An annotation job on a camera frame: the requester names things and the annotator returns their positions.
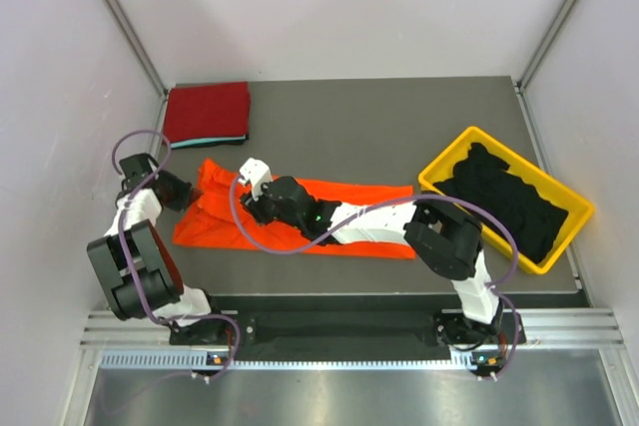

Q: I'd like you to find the orange t shirt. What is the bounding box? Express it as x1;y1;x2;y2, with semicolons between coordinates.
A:
172;157;417;261

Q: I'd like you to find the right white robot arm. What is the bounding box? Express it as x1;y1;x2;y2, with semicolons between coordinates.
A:
231;175;504;347

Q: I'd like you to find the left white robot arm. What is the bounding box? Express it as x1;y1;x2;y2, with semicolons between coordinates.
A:
87;154;236;346

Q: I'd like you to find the folded teal t shirt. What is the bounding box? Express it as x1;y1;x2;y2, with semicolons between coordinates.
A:
171;135;250;150

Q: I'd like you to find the folded red t shirt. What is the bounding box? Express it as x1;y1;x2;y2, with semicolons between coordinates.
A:
163;82;251;144

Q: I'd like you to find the black t shirt in bin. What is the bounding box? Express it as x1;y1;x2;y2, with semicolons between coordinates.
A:
434;142;568;263

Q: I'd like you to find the yellow plastic bin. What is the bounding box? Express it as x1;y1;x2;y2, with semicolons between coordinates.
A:
418;127;594;275

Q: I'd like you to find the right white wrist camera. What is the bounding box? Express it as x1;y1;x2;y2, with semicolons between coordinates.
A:
239;158;273;201

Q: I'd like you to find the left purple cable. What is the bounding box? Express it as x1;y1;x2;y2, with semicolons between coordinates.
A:
99;129;242;412

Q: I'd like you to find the purple cable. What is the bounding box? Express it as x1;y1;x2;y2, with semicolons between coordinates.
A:
99;129;242;412
228;176;522;380

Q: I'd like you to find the left aluminium frame post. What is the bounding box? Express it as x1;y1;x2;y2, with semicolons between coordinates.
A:
102;0;168;98

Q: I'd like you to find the aluminium frame post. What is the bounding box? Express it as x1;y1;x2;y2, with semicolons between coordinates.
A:
102;0;168;98
515;0;613;90

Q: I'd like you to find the grey slotted cable duct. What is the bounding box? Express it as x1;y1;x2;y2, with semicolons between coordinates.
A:
100;349;497;371

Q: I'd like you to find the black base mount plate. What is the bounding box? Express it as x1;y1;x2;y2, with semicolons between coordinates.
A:
169;295;525;360

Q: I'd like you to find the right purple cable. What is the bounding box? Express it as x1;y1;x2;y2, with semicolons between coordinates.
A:
228;176;522;380

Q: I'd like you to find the right aluminium frame post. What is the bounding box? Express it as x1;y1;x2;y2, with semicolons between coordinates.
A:
515;0;613;90

